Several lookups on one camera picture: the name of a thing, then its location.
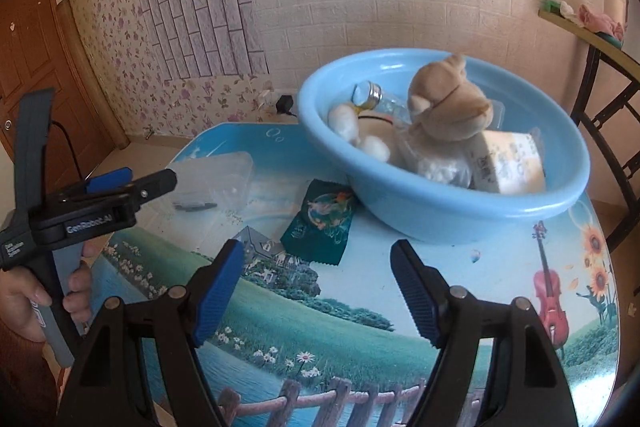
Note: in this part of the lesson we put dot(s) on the pink crumpled cloth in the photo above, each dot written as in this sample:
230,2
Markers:
597,19

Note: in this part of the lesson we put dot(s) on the white paper roll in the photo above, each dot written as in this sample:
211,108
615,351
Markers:
614,4

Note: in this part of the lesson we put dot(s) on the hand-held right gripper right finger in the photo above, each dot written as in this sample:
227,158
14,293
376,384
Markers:
415,292

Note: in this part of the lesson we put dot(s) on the green sponge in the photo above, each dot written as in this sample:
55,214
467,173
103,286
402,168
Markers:
551,4

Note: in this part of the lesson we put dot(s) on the green snack packet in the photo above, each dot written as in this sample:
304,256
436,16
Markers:
320,217

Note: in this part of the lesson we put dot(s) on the person's left forearm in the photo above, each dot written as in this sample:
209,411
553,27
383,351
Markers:
25,372

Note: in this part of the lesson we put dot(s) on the brown wooden door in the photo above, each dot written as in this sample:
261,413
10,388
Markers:
30,37

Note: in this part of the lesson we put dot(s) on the white cream tissue pack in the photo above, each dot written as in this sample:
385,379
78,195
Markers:
515,162

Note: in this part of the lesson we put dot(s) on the clear plastic storage box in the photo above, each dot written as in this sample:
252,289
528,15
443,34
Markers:
220,177

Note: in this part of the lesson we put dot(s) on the light blue plastic basin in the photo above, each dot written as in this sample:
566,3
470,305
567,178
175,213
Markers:
450,212

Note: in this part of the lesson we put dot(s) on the scenic print desktop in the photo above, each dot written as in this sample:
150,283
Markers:
350,332

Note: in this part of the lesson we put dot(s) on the clear bottle metal cap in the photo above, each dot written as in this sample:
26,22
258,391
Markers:
385,102

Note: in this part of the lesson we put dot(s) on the black charger plug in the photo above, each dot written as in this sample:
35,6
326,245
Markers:
285,103

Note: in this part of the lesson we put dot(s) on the person's left hand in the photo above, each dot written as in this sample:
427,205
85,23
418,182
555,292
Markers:
25,302

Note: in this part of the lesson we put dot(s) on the wooden folding side table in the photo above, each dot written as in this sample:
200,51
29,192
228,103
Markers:
586,82

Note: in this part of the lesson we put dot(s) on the beige plush toy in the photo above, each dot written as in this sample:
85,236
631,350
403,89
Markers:
445,107

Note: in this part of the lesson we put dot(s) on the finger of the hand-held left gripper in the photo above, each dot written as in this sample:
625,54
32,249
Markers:
107,181
155,184

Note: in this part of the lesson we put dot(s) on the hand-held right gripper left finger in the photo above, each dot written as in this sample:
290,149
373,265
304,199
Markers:
220,292

